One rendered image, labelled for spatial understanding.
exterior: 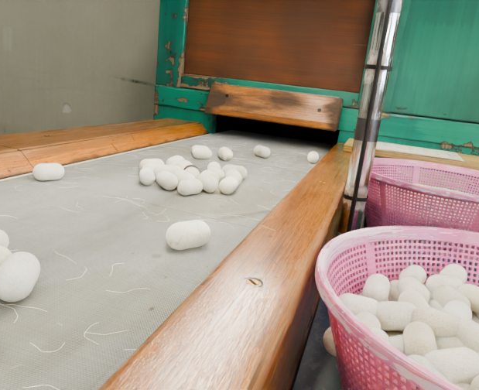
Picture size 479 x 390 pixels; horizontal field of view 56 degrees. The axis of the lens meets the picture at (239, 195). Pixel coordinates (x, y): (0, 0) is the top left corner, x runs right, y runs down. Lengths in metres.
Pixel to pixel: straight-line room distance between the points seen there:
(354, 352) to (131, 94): 1.87
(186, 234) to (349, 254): 0.12
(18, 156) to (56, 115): 1.67
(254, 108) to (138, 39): 1.11
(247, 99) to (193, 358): 0.86
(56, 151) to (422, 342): 0.50
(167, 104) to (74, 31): 1.12
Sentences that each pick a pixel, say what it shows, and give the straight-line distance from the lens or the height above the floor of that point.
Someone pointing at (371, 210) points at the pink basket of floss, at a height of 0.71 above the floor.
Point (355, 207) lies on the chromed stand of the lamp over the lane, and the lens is 0.47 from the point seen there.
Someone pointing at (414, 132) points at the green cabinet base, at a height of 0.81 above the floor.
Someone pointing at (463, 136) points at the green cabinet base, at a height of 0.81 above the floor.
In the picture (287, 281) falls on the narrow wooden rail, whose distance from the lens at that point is 0.27.
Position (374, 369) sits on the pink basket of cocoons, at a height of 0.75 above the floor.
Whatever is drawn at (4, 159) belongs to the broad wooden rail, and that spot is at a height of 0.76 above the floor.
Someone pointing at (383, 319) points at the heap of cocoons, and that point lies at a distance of 0.31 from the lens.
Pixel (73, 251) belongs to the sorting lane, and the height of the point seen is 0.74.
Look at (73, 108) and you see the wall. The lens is 2.21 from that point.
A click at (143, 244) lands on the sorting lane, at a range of 0.36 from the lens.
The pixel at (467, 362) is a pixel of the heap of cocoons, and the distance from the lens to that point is 0.28.
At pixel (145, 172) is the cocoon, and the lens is 0.54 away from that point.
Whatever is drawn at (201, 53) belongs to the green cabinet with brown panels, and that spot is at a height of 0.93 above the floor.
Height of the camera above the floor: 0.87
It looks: 14 degrees down
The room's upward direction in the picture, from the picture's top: 6 degrees clockwise
